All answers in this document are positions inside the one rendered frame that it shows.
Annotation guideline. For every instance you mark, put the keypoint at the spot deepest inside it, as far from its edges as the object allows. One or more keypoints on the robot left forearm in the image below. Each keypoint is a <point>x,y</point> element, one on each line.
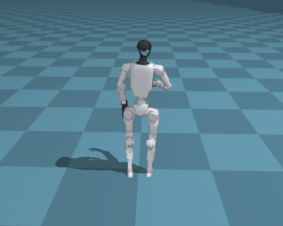
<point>122,95</point>

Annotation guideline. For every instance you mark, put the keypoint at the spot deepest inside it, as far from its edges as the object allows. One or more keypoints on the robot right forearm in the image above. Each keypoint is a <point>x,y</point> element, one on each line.
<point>158,83</point>

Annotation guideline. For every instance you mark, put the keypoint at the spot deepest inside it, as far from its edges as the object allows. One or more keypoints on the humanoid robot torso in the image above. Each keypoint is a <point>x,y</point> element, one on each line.
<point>141,84</point>

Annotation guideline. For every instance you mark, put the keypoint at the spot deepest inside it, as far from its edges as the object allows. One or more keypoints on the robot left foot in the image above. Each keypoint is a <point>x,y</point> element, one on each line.
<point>130,174</point>

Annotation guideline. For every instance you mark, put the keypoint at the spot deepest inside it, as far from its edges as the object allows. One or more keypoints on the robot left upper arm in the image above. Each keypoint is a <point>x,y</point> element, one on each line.
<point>123,75</point>

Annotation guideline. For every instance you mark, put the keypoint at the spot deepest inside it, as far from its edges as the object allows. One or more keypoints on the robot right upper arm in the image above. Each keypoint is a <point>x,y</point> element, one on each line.
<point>160,71</point>

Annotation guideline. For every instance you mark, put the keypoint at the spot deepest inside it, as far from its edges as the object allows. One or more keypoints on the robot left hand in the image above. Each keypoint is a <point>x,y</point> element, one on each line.
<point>123,107</point>

